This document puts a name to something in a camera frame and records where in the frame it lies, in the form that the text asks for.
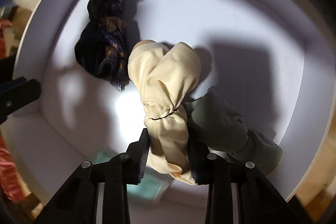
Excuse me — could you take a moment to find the sage green cloth bundle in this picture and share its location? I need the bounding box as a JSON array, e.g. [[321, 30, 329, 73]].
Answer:
[[183, 88, 282, 176]]

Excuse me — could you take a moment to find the cream yellow cloth bundle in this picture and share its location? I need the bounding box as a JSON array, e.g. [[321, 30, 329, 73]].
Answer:
[[127, 40, 201, 185]]

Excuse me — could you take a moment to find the red satin cushion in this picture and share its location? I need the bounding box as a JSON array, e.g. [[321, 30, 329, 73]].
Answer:
[[1, 19, 25, 203]]

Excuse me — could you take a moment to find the mint green packet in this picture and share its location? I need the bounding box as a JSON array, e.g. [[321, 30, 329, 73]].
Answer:
[[93, 151, 169, 200]]

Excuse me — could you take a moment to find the navy lace garment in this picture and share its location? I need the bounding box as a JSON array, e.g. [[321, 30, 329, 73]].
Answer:
[[75, 0, 129, 91]]

